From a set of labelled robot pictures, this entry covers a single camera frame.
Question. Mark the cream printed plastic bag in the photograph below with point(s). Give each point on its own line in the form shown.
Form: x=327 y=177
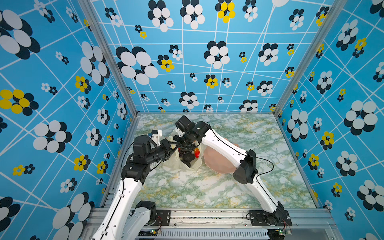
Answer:
x=175 y=163

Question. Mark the yellow red mango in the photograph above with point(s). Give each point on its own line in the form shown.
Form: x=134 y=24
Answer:
x=197 y=153

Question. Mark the left aluminium corner post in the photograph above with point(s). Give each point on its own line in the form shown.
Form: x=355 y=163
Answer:
x=102 y=41

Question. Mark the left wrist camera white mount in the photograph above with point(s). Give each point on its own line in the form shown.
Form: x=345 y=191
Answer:
x=156 y=136

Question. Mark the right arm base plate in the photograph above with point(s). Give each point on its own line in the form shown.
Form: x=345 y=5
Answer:
x=260 y=218

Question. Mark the right aluminium corner post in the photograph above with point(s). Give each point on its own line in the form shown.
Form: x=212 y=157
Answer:
x=323 y=31

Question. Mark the aluminium corner post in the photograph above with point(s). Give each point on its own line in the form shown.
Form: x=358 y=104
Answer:
x=102 y=41
x=323 y=31

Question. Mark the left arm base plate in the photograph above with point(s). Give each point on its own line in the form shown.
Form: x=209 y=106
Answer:
x=161 y=218

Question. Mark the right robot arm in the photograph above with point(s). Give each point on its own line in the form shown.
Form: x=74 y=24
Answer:
x=246 y=172

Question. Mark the dark avocado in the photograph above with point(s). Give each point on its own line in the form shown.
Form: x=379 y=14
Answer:
x=187 y=159

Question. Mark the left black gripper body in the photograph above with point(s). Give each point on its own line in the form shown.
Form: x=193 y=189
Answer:
x=163 y=142

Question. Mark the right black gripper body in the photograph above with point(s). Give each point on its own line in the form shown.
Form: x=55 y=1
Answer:
x=185 y=141

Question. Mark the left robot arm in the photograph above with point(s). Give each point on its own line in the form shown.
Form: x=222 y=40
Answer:
x=118 y=224

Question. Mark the aluminium front rail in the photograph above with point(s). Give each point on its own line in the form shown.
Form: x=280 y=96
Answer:
x=230 y=224

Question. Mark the pink scalloped fruit bowl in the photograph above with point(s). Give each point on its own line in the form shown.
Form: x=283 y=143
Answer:
x=222 y=156

